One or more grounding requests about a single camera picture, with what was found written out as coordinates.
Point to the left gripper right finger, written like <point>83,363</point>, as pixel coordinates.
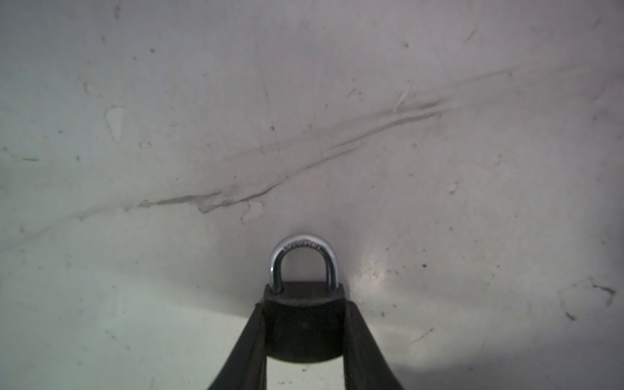
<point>364,365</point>

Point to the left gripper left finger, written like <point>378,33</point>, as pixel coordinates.
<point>246,366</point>

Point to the black padlock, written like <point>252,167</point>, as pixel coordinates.
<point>305,319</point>

